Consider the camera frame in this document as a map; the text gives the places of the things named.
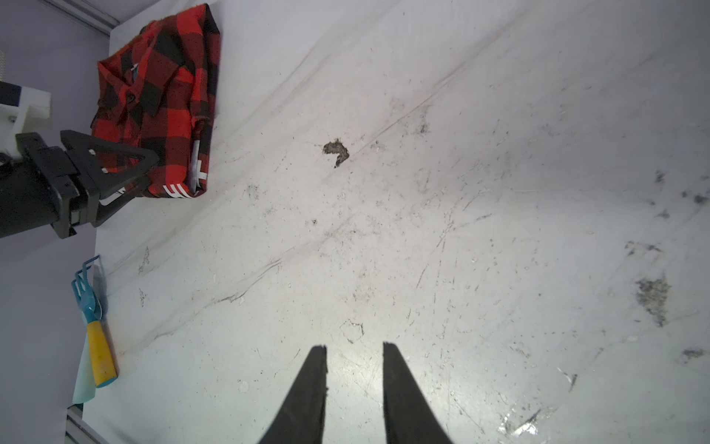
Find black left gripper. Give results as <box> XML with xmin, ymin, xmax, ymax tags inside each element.
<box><xmin>1</xmin><ymin>129</ymin><xmax>159</xmax><ymax>239</ymax></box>

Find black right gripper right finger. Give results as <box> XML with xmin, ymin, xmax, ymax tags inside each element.
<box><xmin>383</xmin><ymin>342</ymin><xmax>451</xmax><ymax>444</ymax></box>

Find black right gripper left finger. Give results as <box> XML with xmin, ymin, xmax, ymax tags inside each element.
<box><xmin>260</xmin><ymin>345</ymin><xmax>327</xmax><ymax>444</ymax></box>

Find red black plaid shirt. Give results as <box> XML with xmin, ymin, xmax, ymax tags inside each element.
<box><xmin>91</xmin><ymin>4</ymin><xmax>221</xmax><ymax>199</ymax></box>

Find yellow blue small bottle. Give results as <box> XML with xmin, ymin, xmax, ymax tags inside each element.
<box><xmin>71</xmin><ymin>255</ymin><xmax>118</xmax><ymax>388</ymax></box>

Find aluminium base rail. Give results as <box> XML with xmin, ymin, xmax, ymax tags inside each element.
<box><xmin>65</xmin><ymin>405</ymin><xmax>108</xmax><ymax>444</ymax></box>

